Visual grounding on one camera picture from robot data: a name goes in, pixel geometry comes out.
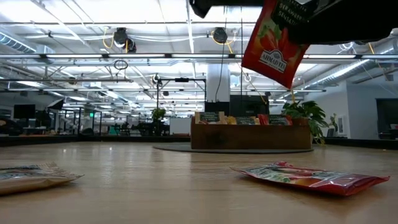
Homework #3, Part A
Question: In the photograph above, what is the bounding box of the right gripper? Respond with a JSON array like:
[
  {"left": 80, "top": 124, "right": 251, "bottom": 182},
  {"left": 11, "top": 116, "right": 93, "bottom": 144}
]
[{"left": 286, "top": 0, "right": 398, "bottom": 45}]

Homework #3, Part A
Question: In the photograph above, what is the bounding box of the red strawberry tea bag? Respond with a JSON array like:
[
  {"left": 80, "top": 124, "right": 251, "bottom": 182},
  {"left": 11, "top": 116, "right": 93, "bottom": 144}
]
[
  {"left": 241, "top": 0, "right": 312, "bottom": 90},
  {"left": 229, "top": 161, "right": 391, "bottom": 197},
  {"left": 257, "top": 113, "right": 294, "bottom": 126}
]

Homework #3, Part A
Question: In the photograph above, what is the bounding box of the beige vanilla cinnamon tea bag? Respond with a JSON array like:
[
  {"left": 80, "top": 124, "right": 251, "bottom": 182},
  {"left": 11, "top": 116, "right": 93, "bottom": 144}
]
[
  {"left": 195, "top": 111, "right": 226, "bottom": 125},
  {"left": 0, "top": 161, "right": 85, "bottom": 196}
]

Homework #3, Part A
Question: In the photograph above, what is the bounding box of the green potted plant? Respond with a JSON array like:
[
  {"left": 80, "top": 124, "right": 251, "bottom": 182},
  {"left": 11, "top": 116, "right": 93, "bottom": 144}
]
[{"left": 280, "top": 100, "right": 339, "bottom": 146}]

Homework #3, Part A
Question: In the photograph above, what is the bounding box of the small background potted plant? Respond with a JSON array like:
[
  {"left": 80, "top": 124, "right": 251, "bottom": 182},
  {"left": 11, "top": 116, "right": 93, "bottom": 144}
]
[{"left": 151, "top": 107, "right": 167, "bottom": 123}]

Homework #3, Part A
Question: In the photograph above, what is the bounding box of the white background board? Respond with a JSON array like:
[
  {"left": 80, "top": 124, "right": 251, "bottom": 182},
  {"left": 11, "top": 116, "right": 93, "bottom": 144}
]
[{"left": 169, "top": 117, "right": 192, "bottom": 136}]

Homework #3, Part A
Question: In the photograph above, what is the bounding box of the wooden compartment tray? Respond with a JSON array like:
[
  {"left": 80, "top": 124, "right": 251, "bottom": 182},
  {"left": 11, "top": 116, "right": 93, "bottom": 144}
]
[{"left": 190, "top": 116, "right": 313, "bottom": 151}]

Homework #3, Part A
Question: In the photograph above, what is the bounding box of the grey round woven placemat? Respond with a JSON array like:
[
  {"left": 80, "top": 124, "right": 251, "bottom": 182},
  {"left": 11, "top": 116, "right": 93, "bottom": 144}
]
[{"left": 152, "top": 142, "right": 315, "bottom": 155}]

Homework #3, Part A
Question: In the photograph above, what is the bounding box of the black studio softbox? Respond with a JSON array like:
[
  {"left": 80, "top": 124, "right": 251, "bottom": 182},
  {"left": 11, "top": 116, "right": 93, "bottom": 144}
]
[{"left": 46, "top": 98, "right": 65, "bottom": 111}]

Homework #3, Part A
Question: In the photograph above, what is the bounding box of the black computer monitor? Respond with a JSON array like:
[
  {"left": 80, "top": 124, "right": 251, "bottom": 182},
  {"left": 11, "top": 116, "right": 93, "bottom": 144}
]
[{"left": 12, "top": 104, "right": 36, "bottom": 120}]

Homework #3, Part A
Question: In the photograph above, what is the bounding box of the black ceiling cable reel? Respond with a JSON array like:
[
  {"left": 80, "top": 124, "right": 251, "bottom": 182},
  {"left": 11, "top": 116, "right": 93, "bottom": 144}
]
[
  {"left": 212, "top": 27, "right": 229, "bottom": 45},
  {"left": 113, "top": 27, "right": 137, "bottom": 54}
]

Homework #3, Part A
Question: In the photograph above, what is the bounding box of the black background gantry frame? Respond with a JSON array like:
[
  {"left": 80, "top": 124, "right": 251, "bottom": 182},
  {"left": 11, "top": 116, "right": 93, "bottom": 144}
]
[{"left": 155, "top": 77, "right": 207, "bottom": 110}]

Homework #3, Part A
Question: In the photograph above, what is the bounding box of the black hanging cable loop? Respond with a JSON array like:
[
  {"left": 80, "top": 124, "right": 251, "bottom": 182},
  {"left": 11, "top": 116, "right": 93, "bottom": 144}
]
[{"left": 113, "top": 59, "right": 129, "bottom": 71}]

